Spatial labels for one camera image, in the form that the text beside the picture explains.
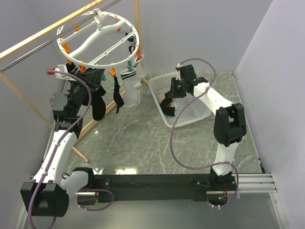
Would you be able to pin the wooden rack frame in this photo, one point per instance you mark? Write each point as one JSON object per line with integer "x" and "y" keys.
{"x": 5, "y": 54}

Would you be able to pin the white round clip hanger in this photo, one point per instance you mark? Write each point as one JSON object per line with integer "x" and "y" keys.
{"x": 105, "y": 41}

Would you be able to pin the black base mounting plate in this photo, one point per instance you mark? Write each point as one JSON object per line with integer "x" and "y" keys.
{"x": 152, "y": 188}

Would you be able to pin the white plastic mesh basket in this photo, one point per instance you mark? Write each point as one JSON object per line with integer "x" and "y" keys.
{"x": 196, "y": 111}

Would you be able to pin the white striped hanging sock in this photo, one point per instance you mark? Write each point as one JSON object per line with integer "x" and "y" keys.
{"x": 130, "y": 81}

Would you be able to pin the black striped sock at left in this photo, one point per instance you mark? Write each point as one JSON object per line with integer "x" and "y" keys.
{"x": 98, "y": 104}

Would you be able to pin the black beige red sock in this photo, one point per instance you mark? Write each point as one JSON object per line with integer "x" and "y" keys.
{"x": 164, "y": 102}

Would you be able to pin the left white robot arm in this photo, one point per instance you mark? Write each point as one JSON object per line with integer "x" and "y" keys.
{"x": 48, "y": 194}

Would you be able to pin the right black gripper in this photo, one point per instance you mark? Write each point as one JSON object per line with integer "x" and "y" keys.
{"x": 173, "y": 83}

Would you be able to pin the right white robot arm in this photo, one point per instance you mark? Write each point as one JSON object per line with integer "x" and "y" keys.
{"x": 229, "y": 121}

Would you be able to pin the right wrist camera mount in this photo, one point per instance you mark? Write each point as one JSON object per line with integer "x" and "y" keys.
{"x": 178, "y": 76}

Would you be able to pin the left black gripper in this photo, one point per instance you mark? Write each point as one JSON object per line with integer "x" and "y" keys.
{"x": 93, "y": 78}

